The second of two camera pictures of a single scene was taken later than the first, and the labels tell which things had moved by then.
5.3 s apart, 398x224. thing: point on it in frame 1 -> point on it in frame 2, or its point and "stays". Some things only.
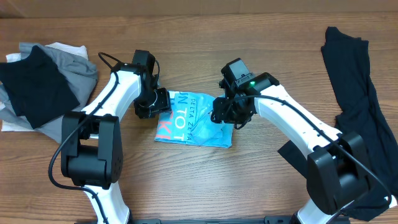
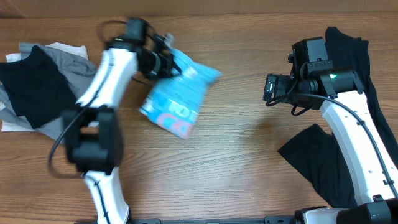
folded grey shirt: x=81 y=75 stays
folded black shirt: x=37 y=88 stays
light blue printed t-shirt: x=190 y=122 -> x=173 y=102
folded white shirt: x=81 y=50 stays
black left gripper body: x=152 y=102 -> x=160 y=68
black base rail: x=272 y=219 stays
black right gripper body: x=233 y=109 -> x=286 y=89
